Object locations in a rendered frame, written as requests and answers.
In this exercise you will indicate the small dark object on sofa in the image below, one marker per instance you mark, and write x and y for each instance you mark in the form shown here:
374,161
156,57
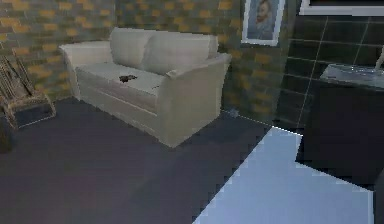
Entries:
127,78

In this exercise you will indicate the cream two-seat sofa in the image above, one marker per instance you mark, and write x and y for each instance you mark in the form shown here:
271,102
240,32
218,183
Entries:
186,100

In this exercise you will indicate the black cabinet with grey top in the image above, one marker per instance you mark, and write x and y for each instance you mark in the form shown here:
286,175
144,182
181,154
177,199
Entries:
346,130

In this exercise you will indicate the white-framed portrait picture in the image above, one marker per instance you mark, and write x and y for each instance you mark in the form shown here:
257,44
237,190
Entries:
263,20

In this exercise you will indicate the white faucet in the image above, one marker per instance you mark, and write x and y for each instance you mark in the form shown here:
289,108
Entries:
380,58

